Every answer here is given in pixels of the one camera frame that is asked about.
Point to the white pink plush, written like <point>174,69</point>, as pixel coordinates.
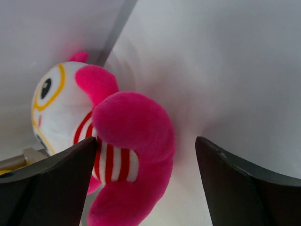
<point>135,137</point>

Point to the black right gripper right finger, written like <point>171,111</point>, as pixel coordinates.
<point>241,193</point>

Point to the white two-tier shelf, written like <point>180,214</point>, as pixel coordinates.
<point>28,157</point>

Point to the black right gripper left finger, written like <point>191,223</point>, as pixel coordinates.
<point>51,192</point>

